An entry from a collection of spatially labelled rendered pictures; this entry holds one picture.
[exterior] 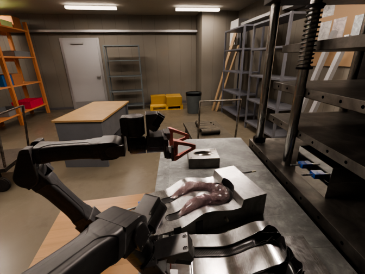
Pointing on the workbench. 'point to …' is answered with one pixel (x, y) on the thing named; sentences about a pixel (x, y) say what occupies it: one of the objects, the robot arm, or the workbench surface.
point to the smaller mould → (203, 159)
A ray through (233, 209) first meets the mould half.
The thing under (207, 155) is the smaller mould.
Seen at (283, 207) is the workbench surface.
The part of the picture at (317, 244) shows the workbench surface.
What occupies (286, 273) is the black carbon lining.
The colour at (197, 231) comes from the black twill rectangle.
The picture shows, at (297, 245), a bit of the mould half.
